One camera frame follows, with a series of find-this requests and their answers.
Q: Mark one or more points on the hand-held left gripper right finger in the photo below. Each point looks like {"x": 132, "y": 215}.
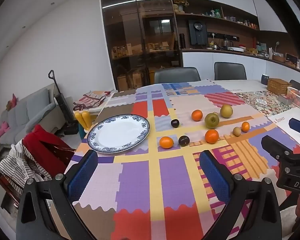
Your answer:
{"x": 215, "y": 177}

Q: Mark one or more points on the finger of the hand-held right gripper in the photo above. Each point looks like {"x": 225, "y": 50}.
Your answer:
{"x": 275, "y": 146}
{"x": 298, "y": 126}

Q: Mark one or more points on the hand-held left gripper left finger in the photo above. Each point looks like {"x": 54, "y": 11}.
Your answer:
{"x": 82, "y": 176}

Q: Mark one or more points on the small orange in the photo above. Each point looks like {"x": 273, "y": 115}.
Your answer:
{"x": 245, "y": 126}

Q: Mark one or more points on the brown kiwi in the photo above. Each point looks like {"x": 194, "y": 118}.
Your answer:
{"x": 237, "y": 131}

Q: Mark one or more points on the dark plum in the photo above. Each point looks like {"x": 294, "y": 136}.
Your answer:
{"x": 175, "y": 123}
{"x": 183, "y": 140}

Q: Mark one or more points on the blue rimmed white plate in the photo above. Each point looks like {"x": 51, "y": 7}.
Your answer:
{"x": 118, "y": 133}

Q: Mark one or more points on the green pear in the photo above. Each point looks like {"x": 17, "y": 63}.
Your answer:
{"x": 211, "y": 120}

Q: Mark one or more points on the yellow pear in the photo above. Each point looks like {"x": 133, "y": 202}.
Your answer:
{"x": 226, "y": 111}

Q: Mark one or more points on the small grey box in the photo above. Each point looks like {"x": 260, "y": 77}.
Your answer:
{"x": 285, "y": 99}

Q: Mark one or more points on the red jacket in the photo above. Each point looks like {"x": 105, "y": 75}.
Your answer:
{"x": 46, "y": 152}

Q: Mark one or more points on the patterned table mat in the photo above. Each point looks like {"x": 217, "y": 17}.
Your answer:
{"x": 262, "y": 101}

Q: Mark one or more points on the wicker basket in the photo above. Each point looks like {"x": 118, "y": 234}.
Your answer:
{"x": 278, "y": 86}

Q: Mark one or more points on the yellow children's chair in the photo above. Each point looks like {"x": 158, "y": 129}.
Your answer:
{"x": 83, "y": 120}

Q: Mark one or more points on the dark blue mug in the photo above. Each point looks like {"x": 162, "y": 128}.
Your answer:
{"x": 265, "y": 79}

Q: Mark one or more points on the colourful patchwork tablecloth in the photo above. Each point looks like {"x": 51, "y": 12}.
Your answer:
{"x": 150, "y": 177}

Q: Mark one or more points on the striped grey cloth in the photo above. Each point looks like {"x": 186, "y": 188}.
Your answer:
{"x": 17, "y": 166}

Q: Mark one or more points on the white children's table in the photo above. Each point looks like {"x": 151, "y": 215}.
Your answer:
{"x": 100, "y": 105}

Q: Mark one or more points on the black upright vacuum cleaner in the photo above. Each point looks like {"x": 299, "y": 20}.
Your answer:
{"x": 63, "y": 105}

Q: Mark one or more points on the striped red apron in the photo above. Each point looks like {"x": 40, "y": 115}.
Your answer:
{"x": 90, "y": 101}

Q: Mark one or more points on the grey sofa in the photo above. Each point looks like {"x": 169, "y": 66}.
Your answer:
{"x": 25, "y": 115}

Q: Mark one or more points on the pink plush toy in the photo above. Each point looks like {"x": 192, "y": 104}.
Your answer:
{"x": 1, "y": 131}

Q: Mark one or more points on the red plush toy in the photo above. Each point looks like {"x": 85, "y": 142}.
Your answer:
{"x": 11, "y": 102}

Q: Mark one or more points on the black water dispenser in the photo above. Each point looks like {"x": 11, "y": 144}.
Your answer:
{"x": 198, "y": 32}

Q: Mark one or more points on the black thermos bottle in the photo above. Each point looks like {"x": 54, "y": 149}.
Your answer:
{"x": 182, "y": 40}

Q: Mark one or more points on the dark glass cabinet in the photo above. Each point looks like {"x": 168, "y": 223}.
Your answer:
{"x": 140, "y": 42}

